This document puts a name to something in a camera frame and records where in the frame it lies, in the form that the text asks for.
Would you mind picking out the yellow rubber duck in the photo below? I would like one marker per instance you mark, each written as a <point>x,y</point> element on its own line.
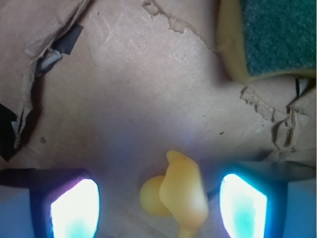
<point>179,193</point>

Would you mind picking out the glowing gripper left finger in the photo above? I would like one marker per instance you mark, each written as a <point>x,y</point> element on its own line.
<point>48,203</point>

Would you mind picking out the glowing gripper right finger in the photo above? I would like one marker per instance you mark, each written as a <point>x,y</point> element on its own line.
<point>268,199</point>

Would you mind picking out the green and yellow sponge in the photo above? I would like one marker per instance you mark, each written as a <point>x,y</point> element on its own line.
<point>263,38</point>

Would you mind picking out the brown paper bag tray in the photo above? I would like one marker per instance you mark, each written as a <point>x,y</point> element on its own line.
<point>112,85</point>

